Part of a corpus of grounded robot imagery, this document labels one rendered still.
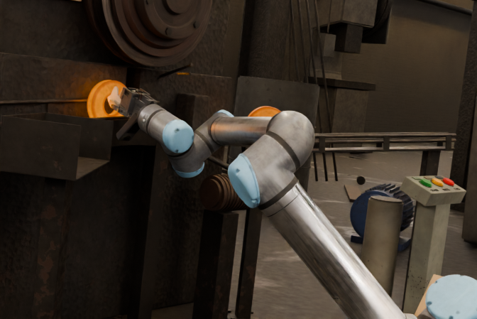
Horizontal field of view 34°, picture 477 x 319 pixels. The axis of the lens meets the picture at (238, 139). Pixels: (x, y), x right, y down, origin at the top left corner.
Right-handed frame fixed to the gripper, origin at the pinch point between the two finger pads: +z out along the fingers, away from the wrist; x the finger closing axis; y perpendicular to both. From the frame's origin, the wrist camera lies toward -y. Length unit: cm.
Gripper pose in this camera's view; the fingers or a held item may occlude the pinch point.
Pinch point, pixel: (111, 98)
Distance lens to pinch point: 250.9
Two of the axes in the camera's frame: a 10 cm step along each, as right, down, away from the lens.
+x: -6.9, -0.2, -7.3
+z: -6.6, -4.1, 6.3
